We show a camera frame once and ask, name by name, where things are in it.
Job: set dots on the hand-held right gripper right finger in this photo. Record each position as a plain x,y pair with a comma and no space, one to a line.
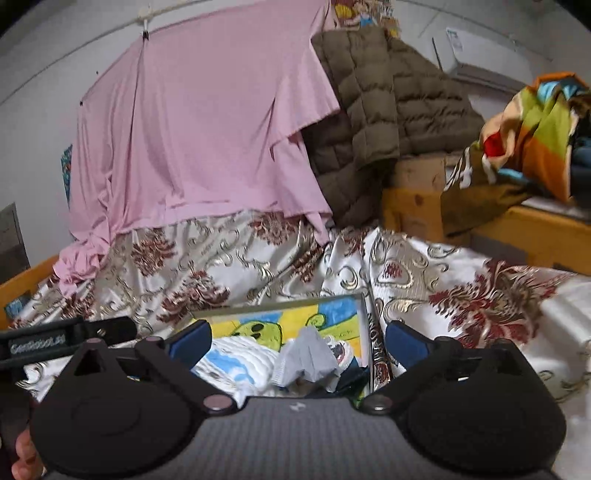
406,344

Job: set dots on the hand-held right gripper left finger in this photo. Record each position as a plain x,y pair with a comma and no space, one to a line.
191,342

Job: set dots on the striped towel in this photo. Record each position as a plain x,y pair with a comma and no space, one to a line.
231,364

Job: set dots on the dark navy cloth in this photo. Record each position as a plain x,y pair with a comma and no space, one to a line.
348,376

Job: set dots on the cartoon print cardboard box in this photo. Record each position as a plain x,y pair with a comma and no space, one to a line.
258,323

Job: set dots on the grey ribbed sock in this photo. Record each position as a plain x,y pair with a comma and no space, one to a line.
304,355

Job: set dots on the person's left hand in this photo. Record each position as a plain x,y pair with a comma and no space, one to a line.
28,454

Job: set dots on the blue patterned cloth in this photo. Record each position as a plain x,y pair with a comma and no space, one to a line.
17,307

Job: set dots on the floral satin blanket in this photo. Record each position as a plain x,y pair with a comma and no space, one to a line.
461,286

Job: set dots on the grey cabinet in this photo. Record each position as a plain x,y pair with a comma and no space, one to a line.
13,244

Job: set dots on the brown lettered cloth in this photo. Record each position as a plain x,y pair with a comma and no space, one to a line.
471,203

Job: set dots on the plain cardboard box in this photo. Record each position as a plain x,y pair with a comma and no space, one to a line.
422,173

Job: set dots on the wooden bed footboard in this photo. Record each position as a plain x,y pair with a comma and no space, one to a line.
545,235

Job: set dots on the pink sheet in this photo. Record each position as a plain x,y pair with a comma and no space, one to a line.
198,138

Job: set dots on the brown quilted jacket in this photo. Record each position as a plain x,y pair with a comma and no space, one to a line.
369,115

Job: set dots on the colourful patchwork cloth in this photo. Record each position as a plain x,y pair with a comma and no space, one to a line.
535,134

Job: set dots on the dark blue garment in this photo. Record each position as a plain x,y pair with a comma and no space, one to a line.
582,161

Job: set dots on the white air conditioner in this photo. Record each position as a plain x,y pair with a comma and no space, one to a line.
489,71

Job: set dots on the white hanging rod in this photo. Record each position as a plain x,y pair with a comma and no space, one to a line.
157,13

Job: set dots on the wooden bed frame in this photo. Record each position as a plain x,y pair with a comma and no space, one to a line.
23,281

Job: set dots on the blue wall poster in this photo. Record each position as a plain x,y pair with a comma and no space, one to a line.
67,173

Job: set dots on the cartoon wall poster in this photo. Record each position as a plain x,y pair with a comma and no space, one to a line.
360,14

